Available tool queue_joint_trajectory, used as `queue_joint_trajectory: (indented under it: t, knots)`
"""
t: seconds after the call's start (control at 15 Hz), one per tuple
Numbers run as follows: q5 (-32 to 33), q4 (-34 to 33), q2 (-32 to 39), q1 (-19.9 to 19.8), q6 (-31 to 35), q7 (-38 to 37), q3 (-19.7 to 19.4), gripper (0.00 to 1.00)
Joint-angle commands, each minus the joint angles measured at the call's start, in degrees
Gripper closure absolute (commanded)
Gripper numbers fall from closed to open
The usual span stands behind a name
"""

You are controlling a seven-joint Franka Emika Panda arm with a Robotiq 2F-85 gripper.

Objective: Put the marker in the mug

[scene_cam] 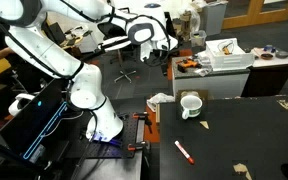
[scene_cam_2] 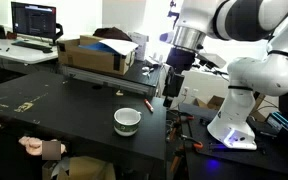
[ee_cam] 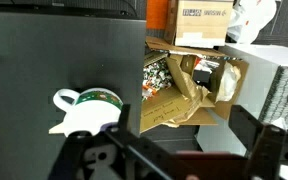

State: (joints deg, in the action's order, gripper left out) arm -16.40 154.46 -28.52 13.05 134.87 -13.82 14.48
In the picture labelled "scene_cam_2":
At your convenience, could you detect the brown cardboard box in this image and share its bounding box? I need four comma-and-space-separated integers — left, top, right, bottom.
42, 155, 117, 180

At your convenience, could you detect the red Expo marker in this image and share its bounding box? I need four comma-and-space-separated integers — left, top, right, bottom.
143, 98, 155, 113

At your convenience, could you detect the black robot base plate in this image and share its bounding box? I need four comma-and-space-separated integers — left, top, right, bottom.
178, 103, 288, 178

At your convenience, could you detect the open cardboard box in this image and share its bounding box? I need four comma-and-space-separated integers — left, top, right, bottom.
192, 94, 226, 111

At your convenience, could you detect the white paper sheet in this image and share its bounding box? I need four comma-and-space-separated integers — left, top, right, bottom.
98, 38, 139, 56

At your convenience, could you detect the aluminium extrusion rail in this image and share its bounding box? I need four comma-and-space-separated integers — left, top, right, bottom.
63, 64, 158, 98

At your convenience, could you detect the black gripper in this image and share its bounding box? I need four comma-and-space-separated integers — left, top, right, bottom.
162, 48, 196, 108

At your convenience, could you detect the white carton box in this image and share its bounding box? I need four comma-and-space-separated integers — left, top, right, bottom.
127, 31, 150, 62

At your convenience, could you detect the dark brown cloth bag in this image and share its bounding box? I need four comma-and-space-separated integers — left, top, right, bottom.
92, 26, 133, 43

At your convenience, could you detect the large cardboard box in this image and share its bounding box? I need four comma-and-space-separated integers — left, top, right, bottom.
56, 34, 137, 76

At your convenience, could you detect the perforated breadboard plate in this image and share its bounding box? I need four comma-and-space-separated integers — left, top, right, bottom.
122, 59, 162, 88

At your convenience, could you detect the black keyboard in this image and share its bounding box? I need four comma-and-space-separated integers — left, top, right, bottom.
11, 40, 54, 54

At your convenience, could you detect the white desk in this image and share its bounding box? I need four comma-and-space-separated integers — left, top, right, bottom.
0, 31, 59, 65

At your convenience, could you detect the blue sheet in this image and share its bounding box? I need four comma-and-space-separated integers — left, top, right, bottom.
78, 42, 118, 54

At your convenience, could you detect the black computer monitor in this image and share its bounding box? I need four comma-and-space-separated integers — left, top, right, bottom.
10, 1, 58, 41

